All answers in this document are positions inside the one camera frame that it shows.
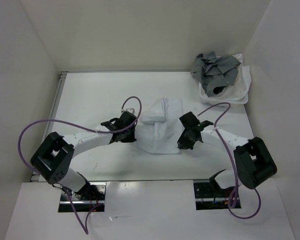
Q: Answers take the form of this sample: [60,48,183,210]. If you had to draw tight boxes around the white skirt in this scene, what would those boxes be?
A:
[135,97,184,155]
[198,53,252,106]

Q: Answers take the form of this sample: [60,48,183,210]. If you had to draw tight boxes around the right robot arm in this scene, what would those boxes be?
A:
[177,111,278,190]

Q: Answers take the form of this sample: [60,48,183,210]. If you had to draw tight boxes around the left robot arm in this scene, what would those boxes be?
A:
[30,111,137,200]

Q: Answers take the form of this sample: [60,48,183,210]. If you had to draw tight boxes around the grey skirt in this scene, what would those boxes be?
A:
[190,51,241,97]

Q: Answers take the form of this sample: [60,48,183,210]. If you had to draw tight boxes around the white skirt in pile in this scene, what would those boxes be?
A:
[198,53,252,106]

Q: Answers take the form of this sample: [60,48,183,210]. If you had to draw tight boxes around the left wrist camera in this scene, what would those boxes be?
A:
[121,108,136,115]

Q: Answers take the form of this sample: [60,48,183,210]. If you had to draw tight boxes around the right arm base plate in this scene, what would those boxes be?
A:
[193,179,234,211]

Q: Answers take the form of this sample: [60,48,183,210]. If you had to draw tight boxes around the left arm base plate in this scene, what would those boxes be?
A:
[58,182,107,213]

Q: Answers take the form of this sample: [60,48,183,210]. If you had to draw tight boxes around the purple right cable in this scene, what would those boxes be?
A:
[197,102,262,220]

